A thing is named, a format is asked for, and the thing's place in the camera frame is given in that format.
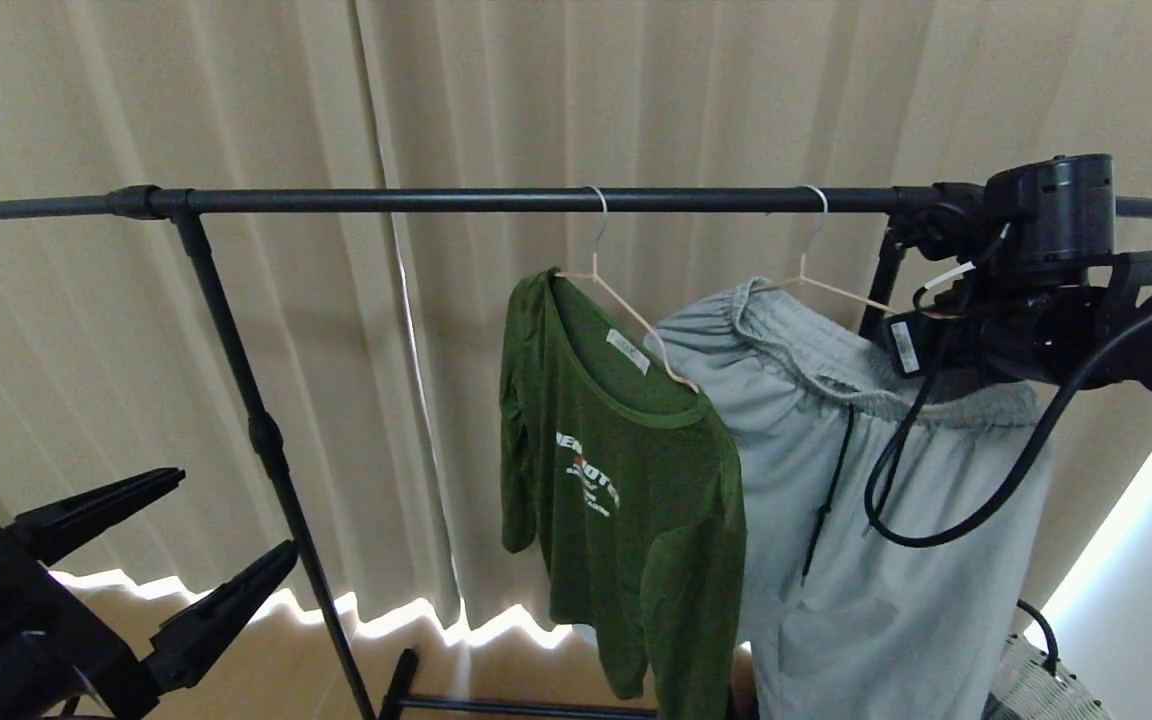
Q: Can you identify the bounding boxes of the white laundry basket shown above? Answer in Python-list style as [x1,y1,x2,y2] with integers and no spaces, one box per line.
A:
[981,598,1117,720]

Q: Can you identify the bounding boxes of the green long-sleeved shirt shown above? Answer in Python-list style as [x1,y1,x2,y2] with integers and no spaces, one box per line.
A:
[499,268,747,720]

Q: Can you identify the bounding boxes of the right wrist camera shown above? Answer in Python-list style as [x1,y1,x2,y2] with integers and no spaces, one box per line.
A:
[901,182,1012,263]

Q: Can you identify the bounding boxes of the black clothes rack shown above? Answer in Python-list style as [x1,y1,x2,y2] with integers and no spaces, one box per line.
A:
[0,183,1152,720]

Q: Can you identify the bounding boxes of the pink clothes hanger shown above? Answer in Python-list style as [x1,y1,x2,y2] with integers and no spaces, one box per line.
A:
[751,185,902,319]
[554,187,702,393]

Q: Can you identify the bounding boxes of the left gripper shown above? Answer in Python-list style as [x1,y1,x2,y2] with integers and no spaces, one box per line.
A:
[0,467,300,720]

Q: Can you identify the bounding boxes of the pale grey garment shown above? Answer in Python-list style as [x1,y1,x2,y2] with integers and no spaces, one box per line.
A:
[644,278,1057,720]

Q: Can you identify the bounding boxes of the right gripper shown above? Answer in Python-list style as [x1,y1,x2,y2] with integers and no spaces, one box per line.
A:
[881,285,1127,386]

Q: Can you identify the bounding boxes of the beige curtain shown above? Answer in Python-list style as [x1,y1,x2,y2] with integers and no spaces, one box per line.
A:
[0,0,1152,651]

